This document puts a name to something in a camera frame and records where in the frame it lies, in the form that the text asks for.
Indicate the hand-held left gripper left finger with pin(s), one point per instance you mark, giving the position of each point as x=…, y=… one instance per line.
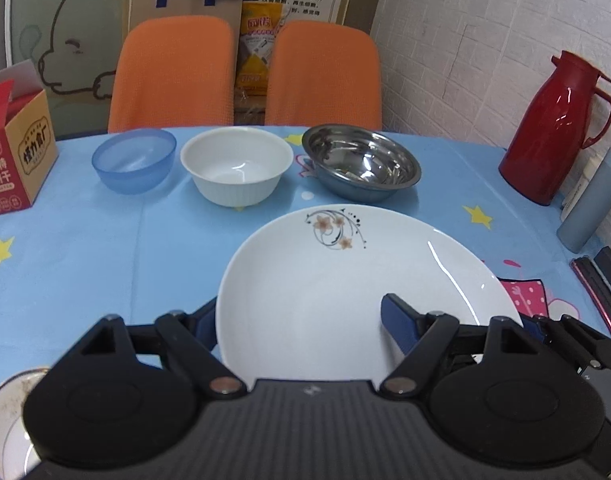
x=206, y=325

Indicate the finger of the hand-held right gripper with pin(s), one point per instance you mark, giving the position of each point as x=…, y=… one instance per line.
x=555, y=342
x=595, y=345

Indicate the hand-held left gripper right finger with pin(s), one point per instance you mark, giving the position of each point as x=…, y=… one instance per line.
x=398, y=320

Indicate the white floral plate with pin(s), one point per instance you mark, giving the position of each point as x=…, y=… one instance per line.
x=310, y=285

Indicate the white ceramic bowl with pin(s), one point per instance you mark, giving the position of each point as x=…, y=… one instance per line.
x=235, y=187

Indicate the stainless steel bowl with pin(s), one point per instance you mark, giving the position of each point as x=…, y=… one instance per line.
x=360, y=160

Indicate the blue plastic bowl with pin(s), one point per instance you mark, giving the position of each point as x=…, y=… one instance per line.
x=133, y=170

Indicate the white plate with lined rim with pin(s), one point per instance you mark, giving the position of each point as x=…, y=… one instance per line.
x=5, y=435

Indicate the blue printed tablecloth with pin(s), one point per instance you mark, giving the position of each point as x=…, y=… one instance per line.
x=110, y=250

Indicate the blue-grey tumbler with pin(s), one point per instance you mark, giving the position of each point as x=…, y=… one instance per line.
x=588, y=210

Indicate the white container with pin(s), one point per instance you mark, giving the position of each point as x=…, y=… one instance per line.
x=578, y=190

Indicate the red thermos jug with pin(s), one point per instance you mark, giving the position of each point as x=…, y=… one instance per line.
x=545, y=135

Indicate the red cardboard cracker box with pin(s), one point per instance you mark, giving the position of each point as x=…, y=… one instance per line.
x=15, y=160

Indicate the orange chair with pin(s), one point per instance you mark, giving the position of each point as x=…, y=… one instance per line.
x=170, y=75
x=320, y=75

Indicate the yellow snack packet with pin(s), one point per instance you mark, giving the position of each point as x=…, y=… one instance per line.
x=258, y=45

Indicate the brown paper bag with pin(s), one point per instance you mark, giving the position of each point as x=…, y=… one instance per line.
x=185, y=5

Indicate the frosted glass door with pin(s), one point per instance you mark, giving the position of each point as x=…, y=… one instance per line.
x=70, y=25

